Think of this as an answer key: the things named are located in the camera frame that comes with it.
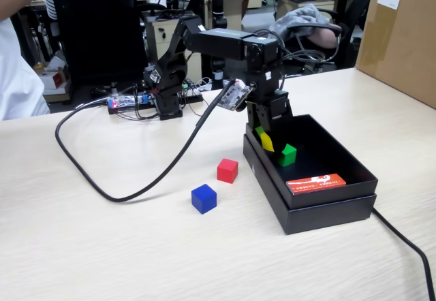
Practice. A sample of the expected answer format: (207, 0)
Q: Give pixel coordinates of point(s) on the bare wrist camera board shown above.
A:
(235, 96)

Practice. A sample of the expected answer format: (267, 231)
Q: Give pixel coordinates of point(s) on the black vertical pole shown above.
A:
(218, 1)

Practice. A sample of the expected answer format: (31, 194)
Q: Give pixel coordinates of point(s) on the robot controller circuit board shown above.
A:
(127, 103)

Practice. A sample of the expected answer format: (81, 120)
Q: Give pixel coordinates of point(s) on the green wooden cube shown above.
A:
(287, 156)

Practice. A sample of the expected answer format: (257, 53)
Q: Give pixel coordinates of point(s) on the beige drawer cabinet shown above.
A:
(163, 39)

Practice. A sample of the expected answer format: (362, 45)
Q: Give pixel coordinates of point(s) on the black cardboard box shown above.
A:
(316, 217)

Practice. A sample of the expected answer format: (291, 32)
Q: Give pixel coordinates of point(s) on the black mesh office chair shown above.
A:
(98, 25)

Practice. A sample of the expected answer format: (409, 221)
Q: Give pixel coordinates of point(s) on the yellow wooden cube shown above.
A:
(267, 142)

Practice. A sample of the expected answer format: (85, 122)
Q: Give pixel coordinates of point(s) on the red wooden cube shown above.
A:
(227, 171)

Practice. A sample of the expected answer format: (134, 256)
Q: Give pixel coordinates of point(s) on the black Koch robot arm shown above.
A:
(218, 44)

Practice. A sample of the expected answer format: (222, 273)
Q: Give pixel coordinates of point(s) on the blue wooden cube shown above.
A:
(203, 199)

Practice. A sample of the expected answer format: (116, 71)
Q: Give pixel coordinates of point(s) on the person torso white shirt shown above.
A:
(17, 76)

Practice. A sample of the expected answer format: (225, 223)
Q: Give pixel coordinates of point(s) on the black power strip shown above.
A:
(192, 98)

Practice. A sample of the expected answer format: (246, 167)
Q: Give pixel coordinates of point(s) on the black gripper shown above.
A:
(265, 90)

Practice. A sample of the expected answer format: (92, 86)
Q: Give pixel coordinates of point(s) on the small red white carton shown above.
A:
(52, 78)

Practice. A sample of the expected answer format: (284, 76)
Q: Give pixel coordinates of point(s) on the beige side cabinet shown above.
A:
(235, 11)

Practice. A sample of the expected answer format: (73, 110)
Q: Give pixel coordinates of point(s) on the grey crumpled cloth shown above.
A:
(296, 21)

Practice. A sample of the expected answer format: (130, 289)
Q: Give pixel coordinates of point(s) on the large brown cardboard box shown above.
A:
(398, 35)

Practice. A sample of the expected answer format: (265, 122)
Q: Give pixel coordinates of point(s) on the orange printed card pack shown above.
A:
(316, 183)

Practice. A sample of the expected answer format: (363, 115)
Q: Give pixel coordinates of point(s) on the chrome armrest office chair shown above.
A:
(320, 61)

